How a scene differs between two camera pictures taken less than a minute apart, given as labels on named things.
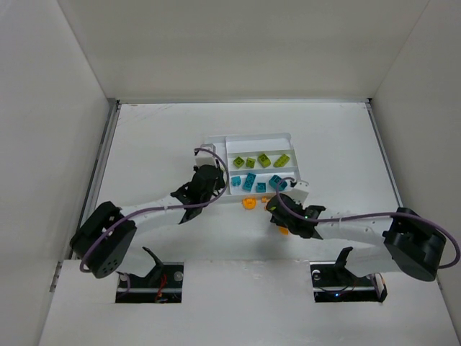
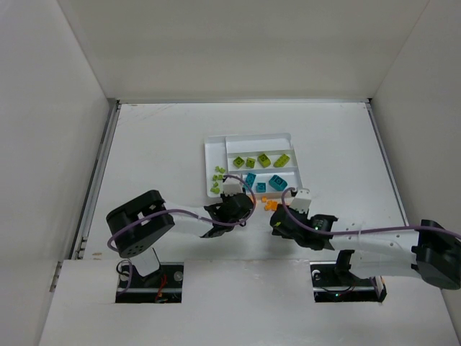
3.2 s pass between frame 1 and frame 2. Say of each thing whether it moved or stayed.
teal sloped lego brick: stayed
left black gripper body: moved
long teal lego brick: stayed
